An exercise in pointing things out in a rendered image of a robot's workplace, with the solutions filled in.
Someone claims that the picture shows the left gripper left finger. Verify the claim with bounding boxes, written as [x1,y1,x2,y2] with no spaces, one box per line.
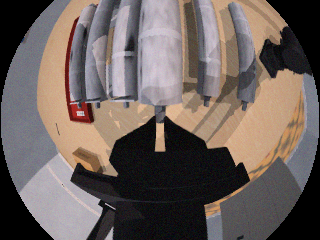
[112,116,156,151]

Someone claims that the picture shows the brown cardboard box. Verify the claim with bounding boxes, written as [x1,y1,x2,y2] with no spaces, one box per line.
[72,148,103,174]

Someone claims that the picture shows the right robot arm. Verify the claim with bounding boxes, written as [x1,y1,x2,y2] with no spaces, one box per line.
[259,26,313,78]

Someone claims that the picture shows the red rectangular tray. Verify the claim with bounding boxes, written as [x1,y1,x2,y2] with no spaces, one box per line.
[65,16,94,123]

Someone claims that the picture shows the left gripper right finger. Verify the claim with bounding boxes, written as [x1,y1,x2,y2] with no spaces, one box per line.
[164,116,208,151]

